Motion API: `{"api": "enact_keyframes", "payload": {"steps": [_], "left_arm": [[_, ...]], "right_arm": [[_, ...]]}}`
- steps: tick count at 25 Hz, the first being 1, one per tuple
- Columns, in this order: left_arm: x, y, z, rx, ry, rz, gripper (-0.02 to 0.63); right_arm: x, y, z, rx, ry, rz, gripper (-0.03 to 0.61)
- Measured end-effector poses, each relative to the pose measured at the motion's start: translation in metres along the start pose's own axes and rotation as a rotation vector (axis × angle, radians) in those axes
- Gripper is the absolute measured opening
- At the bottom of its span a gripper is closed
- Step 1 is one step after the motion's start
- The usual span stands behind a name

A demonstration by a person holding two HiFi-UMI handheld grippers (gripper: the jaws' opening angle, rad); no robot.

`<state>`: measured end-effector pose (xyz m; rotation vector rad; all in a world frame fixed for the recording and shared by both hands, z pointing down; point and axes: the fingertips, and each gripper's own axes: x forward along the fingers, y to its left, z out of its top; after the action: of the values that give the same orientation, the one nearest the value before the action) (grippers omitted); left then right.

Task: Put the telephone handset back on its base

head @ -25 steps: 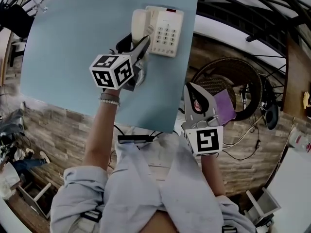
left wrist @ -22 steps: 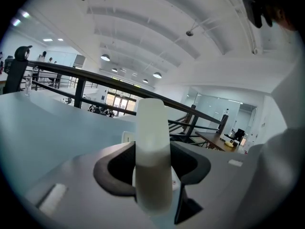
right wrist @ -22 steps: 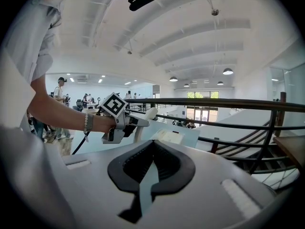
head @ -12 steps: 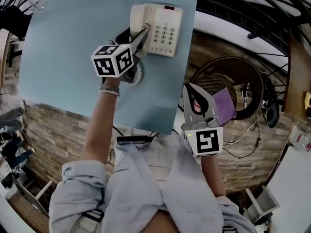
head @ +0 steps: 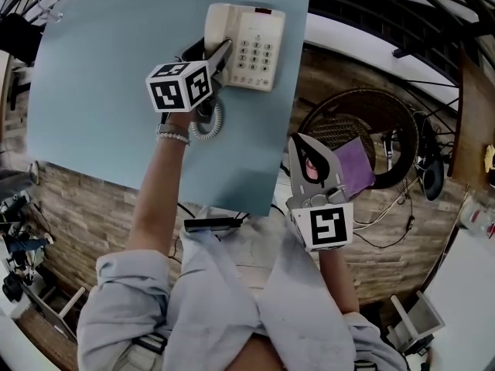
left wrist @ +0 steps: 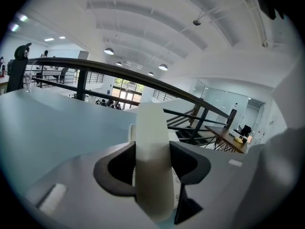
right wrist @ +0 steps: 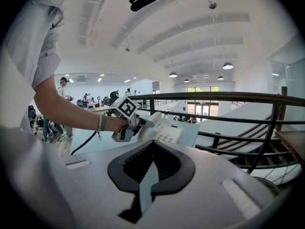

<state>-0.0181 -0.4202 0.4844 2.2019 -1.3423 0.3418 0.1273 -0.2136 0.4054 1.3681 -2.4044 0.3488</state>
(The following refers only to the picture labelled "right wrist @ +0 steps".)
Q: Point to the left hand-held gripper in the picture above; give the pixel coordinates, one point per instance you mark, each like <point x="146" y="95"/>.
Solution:
<point x="126" y="107"/>

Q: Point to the light blue table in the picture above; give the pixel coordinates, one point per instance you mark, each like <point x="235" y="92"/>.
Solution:
<point x="189" y="132"/>

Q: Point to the large window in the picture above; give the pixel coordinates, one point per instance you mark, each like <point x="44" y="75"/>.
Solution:
<point x="202" y="104"/>

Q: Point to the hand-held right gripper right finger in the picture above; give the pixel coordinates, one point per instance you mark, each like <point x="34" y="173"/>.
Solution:
<point x="209" y="194"/>

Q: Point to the cream telephone handset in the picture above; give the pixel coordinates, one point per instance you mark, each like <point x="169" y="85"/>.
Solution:
<point x="156" y="116"/>

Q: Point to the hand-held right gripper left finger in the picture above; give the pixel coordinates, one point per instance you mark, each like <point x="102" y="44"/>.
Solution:
<point x="100" y="175"/>

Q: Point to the black metal railing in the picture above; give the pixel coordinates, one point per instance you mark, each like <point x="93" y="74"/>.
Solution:
<point x="238" y="96"/>

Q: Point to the cream telephone base with keypad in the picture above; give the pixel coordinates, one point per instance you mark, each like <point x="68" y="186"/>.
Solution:
<point x="169" y="133"/>

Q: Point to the person's left hand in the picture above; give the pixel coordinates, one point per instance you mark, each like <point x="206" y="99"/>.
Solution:
<point x="120" y="126"/>

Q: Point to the person's light grey shirt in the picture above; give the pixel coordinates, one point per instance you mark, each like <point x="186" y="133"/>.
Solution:
<point x="28" y="44"/>

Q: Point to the person's left forearm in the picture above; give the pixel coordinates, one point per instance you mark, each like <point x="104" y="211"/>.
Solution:
<point x="66" y="104"/>

